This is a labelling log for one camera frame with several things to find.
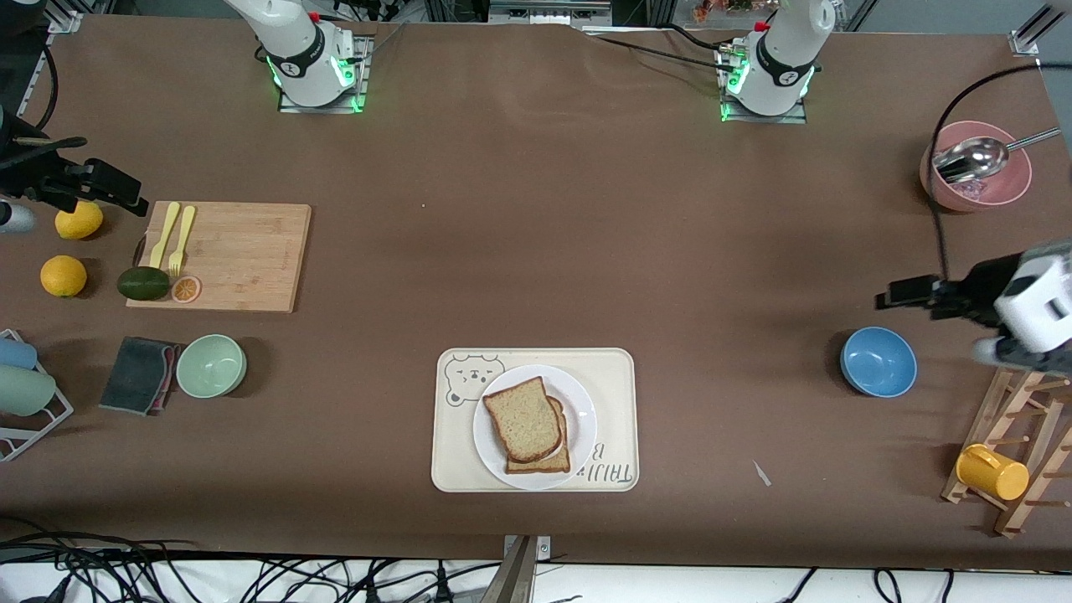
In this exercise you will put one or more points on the yellow plastic fork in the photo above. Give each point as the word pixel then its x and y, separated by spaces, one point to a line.
pixel 182 239

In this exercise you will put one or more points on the grey-green cup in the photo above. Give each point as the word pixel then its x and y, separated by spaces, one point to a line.
pixel 23 390

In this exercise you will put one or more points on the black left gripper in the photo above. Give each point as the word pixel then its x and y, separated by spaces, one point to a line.
pixel 981 289

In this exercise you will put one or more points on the dark grey folded cloth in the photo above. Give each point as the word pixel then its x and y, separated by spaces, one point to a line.
pixel 134 377

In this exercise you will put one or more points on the metal table edge bracket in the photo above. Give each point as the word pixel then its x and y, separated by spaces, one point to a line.
pixel 519 578

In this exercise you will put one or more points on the yellow mug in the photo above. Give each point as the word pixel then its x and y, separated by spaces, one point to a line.
pixel 992 473

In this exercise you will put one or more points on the orange slice toy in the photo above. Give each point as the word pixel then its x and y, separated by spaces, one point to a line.
pixel 186 290

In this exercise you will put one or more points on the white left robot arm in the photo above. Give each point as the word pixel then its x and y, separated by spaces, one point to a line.
pixel 779 59

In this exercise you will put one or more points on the pink bowl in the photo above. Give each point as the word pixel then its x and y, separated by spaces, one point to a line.
pixel 1009 191

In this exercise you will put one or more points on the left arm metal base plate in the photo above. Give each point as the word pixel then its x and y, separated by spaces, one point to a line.
pixel 766 119

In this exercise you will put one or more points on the toast with fried egg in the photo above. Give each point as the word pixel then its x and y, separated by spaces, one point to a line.
pixel 553 463

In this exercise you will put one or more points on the blue bowl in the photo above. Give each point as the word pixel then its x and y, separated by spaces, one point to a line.
pixel 879 362

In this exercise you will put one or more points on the orange-yellow citrus fruit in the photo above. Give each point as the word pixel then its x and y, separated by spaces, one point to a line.
pixel 64 276

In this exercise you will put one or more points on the grey tape scrap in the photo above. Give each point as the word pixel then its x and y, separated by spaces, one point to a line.
pixel 761 473

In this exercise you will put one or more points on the yellow plastic knife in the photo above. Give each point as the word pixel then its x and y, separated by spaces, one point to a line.
pixel 165 234

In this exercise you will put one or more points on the light blue cup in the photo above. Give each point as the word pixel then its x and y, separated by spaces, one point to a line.
pixel 15 353

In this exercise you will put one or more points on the aluminium frame strut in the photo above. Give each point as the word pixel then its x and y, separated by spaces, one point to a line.
pixel 1034 29

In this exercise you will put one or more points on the wooden cutting board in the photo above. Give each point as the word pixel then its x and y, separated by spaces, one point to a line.
pixel 243 251

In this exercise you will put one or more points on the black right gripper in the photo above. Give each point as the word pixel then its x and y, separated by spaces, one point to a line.
pixel 27 174

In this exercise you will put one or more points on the white round plate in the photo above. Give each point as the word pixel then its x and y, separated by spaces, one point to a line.
pixel 578 402

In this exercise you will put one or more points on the dark green avocado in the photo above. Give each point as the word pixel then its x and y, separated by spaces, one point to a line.
pixel 143 283

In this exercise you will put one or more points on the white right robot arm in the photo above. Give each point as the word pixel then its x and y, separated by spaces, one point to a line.
pixel 293 50

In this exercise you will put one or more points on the plain bread slice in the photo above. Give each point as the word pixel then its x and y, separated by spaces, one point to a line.
pixel 523 419

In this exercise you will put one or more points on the pale green bowl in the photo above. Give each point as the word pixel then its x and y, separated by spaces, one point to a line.
pixel 211 367

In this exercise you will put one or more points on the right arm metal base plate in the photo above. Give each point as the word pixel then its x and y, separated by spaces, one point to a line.
pixel 362 79

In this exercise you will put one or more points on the metal ladle spoon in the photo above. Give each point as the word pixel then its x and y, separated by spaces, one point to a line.
pixel 976 157

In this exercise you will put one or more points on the yellow lemon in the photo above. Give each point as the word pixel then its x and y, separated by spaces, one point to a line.
pixel 77 224

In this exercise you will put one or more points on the cream tray with bear print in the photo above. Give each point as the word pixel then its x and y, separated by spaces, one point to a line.
pixel 611 377

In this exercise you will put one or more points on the wooden peg cup rack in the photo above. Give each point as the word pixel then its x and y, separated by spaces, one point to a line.
pixel 1034 419

